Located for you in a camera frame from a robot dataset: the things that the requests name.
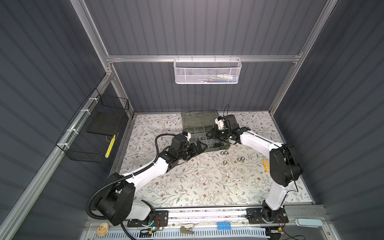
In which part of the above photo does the black foam pad in basket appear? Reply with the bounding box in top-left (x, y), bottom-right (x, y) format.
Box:
top-left (87, 112), bottom-right (124, 137)

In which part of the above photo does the blue lego brick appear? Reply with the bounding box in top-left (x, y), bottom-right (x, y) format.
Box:
top-left (217, 222), bottom-right (232, 231)

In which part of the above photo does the black corrugated cable conduit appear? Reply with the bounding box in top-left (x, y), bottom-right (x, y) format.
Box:
top-left (86, 133), bottom-right (181, 240)

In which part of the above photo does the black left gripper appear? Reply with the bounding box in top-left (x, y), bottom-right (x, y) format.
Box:
top-left (177, 140), bottom-right (207, 162)

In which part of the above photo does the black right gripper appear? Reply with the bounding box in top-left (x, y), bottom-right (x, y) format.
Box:
top-left (206, 127), bottom-right (231, 142)

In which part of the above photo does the black wire wall basket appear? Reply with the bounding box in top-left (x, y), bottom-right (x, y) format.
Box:
top-left (56, 90), bottom-right (130, 164)

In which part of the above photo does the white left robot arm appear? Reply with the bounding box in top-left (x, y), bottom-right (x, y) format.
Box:
top-left (90, 141), bottom-right (208, 226)

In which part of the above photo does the white wire mesh basket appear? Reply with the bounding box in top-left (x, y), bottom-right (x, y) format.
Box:
top-left (173, 58), bottom-right (242, 85)

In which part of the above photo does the transparent green compartment organizer box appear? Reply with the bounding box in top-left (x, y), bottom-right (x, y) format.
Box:
top-left (181, 110), bottom-right (231, 153)

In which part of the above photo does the yellow tray with white cells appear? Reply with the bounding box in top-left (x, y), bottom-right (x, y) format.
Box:
top-left (263, 159), bottom-right (270, 173)

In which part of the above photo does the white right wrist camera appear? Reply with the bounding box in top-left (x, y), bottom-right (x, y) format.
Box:
top-left (215, 115), bottom-right (239, 131)

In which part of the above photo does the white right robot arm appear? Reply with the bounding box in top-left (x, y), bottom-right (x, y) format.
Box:
top-left (207, 127), bottom-right (303, 223)

